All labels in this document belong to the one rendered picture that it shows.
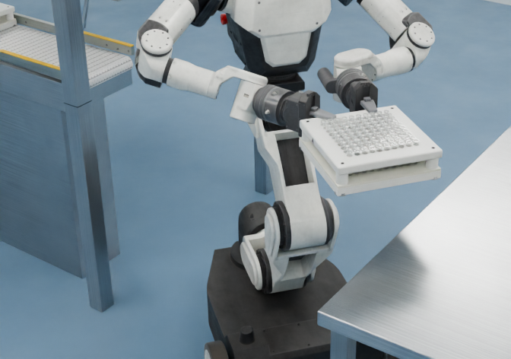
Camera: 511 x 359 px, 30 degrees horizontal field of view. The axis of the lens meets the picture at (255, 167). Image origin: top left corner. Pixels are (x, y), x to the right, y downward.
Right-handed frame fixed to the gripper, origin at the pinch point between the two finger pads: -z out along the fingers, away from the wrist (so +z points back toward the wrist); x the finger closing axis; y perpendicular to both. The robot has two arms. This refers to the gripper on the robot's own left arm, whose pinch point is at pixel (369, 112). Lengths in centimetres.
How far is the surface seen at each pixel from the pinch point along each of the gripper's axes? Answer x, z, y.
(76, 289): 100, 89, 80
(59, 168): 56, 97, 81
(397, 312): 19, -53, 9
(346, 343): 26, -52, 19
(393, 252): 18.5, -32.8, 3.3
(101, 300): 96, 74, 71
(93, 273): 85, 75, 73
